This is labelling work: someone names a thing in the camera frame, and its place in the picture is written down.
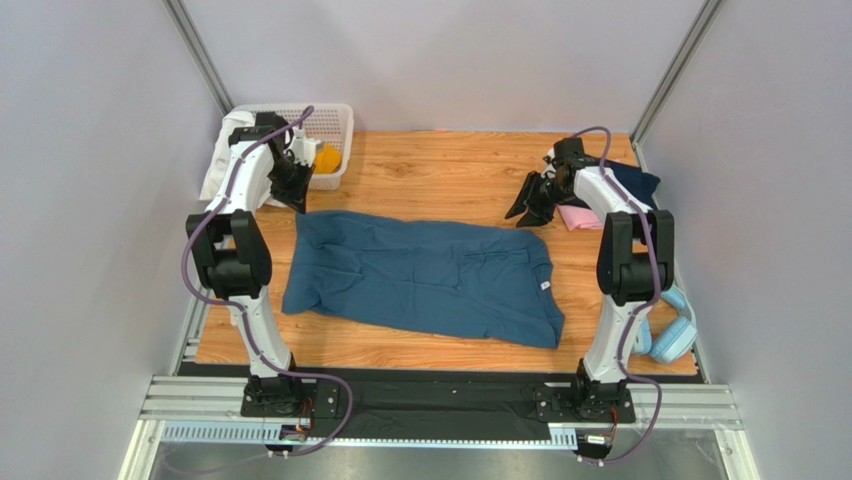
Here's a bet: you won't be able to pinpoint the aluminium frame post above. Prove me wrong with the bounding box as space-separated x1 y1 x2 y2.
162 0 234 114
630 0 726 147

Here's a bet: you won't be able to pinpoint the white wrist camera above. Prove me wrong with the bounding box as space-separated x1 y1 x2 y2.
289 127 325 167
541 149 556 178

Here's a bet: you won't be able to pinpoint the white t shirt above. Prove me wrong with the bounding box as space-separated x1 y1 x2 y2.
199 110 295 208

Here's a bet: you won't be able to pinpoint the white plastic laundry basket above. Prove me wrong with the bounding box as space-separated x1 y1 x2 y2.
232 103 354 191

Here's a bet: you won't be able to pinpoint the left aluminium frame post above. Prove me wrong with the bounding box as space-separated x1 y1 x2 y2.
162 0 234 114

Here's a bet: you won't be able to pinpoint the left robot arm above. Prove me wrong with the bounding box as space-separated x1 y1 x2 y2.
181 106 324 429

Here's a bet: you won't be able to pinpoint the right aluminium frame post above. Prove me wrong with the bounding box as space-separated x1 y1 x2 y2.
630 0 726 147

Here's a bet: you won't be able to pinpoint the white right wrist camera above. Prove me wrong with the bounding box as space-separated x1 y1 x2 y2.
541 149 556 178

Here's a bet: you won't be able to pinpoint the navy folded t shirt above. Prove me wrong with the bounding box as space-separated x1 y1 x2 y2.
605 160 661 210

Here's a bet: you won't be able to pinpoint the pink folded t shirt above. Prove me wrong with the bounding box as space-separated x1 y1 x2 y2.
558 205 603 231

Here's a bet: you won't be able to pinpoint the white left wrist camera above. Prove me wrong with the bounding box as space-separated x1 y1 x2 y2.
289 127 325 167

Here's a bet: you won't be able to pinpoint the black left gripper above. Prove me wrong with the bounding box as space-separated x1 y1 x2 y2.
268 157 316 214

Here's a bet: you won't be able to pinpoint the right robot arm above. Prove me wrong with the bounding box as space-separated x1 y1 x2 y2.
506 136 674 421

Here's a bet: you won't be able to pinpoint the teal blue t shirt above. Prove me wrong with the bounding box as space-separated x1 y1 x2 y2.
282 210 565 349

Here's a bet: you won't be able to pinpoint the light blue headphones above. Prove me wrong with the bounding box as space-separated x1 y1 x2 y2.
632 286 698 364

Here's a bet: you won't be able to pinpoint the orange t shirt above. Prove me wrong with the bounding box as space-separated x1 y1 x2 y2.
314 144 343 175

